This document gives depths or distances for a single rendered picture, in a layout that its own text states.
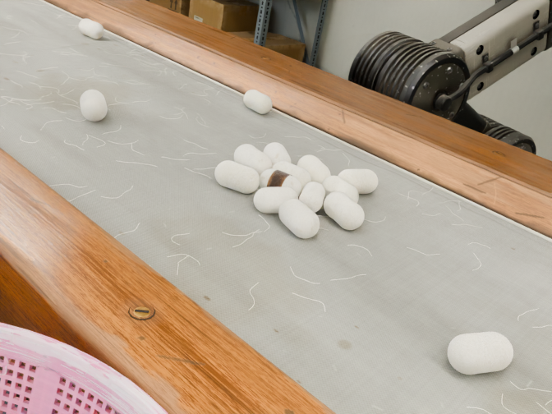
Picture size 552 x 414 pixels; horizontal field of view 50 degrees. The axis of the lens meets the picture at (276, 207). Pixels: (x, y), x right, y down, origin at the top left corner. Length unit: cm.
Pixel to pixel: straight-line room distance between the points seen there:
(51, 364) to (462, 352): 19
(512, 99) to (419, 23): 55
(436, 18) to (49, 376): 260
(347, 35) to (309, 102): 244
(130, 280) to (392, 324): 15
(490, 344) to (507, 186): 23
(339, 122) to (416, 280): 25
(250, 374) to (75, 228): 13
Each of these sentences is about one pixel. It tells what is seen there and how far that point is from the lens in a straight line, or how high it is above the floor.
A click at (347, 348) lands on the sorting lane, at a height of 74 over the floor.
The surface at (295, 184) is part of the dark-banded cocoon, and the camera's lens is 43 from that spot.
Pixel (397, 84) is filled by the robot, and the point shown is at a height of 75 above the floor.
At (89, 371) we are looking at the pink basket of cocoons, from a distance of 25.
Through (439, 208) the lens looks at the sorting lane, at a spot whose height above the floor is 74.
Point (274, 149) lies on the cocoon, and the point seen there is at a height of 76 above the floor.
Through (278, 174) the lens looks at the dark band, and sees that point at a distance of 44.
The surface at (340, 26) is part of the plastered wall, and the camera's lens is 308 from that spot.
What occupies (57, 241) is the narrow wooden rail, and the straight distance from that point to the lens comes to 32.
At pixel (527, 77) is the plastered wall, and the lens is 258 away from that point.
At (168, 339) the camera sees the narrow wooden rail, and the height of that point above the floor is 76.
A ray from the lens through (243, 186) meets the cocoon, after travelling 43.
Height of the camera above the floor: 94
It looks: 27 degrees down
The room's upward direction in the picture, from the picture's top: 11 degrees clockwise
